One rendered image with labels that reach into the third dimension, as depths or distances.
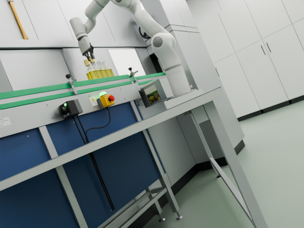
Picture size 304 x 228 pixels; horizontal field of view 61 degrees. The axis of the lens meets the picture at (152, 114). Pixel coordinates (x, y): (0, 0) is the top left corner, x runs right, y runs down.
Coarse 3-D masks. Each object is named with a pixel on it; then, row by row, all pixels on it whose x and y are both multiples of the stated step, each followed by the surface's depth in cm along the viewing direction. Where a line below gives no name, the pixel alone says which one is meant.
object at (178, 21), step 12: (144, 0) 277; (156, 0) 270; (168, 0) 284; (180, 0) 312; (156, 12) 273; (168, 12) 274; (180, 12) 299; (168, 24) 268; (180, 24) 287; (192, 24) 314; (180, 36) 277; (192, 36) 302
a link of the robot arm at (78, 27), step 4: (72, 20) 192; (76, 20) 192; (80, 20) 194; (72, 24) 192; (76, 24) 192; (80, 24) 193; (84, 24) 198; (72, 28) 194; (76, 28) 192; (80, 28) 192; (84, 28) 195; (76, 32) 192; (80, 32) 192; (84, 32) 193
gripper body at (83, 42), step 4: (80, 40) 194; (84, 40) 192; (88, 40) 192; (80, 44) 195; (84, 44) 192; (88, 44) 191; (80, 48) 196; (84, 48) 193; (88, 48) 191; (84, 52) 195
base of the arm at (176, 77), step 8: (168, 72) 168; (176, 72) 166; (184, 72) 169; (168, 80) 171; (176, 80) 166; (184, 80) 167; (176, 88) 167; (184, 88) 166; (192, 88) 171; (176, 96) 164
